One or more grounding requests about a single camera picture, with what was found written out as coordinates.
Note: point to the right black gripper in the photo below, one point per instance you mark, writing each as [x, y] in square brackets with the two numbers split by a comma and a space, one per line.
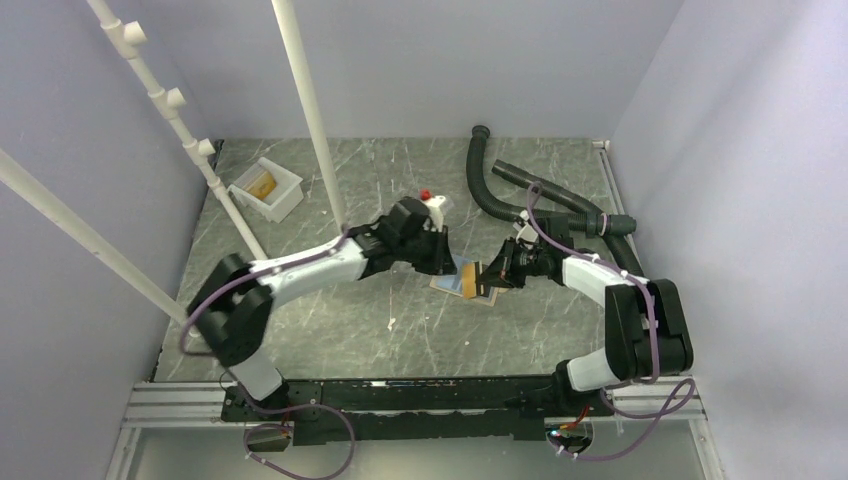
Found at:
[502, 270]

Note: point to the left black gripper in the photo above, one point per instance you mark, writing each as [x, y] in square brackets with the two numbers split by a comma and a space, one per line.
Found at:
[441, 261]

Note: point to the gold credit card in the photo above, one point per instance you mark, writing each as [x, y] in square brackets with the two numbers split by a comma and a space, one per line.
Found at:
[469, 276]

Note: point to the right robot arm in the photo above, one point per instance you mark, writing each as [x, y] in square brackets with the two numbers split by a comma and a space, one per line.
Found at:
[645, 331]

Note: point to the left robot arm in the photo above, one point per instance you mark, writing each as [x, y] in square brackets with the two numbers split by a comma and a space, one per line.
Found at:
[232, 309]

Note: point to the white plastic card tray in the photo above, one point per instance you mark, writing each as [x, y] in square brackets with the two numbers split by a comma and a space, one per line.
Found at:
[281, 202]

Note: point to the cards stack in tray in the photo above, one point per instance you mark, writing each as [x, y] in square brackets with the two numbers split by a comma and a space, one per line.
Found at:
[261, 185]

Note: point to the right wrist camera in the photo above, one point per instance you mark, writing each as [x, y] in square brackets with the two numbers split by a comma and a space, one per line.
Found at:
[527, 234]

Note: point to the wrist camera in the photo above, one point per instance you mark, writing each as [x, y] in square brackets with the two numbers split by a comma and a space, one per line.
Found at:
[438, 206]
[527, 234]

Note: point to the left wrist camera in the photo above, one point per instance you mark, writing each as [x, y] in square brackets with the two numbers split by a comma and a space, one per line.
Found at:
[438, 206]

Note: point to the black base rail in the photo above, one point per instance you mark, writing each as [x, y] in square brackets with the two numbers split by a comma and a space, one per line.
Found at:
[521, 407]

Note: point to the white PVC pipe frame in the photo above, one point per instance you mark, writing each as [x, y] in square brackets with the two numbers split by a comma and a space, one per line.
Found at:
[126, 38]

